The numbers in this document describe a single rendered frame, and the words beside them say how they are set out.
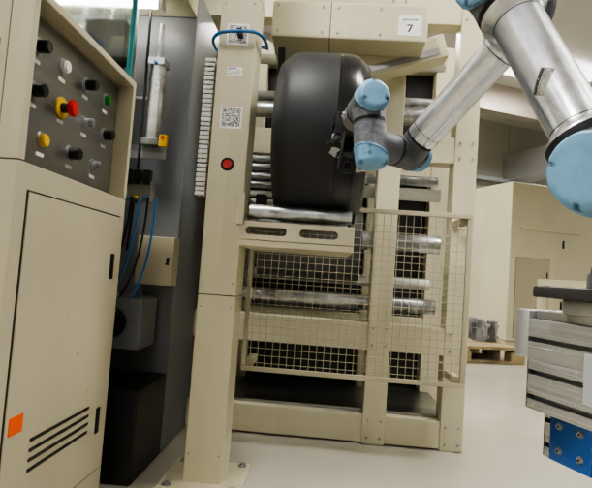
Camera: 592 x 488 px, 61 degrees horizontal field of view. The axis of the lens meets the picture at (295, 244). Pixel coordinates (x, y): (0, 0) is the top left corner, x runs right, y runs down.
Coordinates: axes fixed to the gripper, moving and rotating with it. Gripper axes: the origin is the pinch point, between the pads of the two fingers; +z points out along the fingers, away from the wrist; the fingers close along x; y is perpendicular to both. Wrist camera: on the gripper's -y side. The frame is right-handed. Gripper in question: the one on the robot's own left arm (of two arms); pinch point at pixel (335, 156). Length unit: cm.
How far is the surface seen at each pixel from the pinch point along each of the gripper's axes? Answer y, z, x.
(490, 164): 266, 639, -441
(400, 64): 61, 46, -38
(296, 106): 15.1, 1.7, 11.9
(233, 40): 47, 23, 31
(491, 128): 330, 630, -441
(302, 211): -12.6, 17.3, 6.1
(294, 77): 25.0, 3.3, 12.6
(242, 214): -14.8, 18.1, 24.9
